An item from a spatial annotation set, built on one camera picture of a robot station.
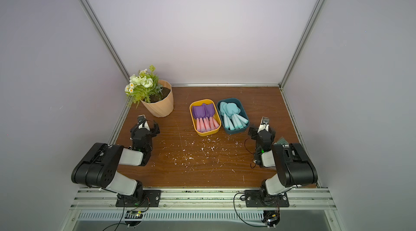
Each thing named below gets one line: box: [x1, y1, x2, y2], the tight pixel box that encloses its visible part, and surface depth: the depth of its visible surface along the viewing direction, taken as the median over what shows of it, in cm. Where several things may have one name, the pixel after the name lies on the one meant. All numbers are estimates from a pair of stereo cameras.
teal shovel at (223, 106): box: [219, 101, 230, 131], surface depth 102 cm
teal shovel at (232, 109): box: [225, 103, 241, 131], surface depth 102 cm
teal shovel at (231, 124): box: [228, 116, 236, 131], surface depth 94 cm
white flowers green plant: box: [124, 64, 164, 109], surface depth 82 cm
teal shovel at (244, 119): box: [235, 113, 249, 125], surface depth 96 cm
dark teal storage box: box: [216, 97, 250, 135], surface depth 102 cm
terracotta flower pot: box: [140, 79, 174, 118], surface depth 95 cm
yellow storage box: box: [189, 98, 222, 137], surface depth 102 cm
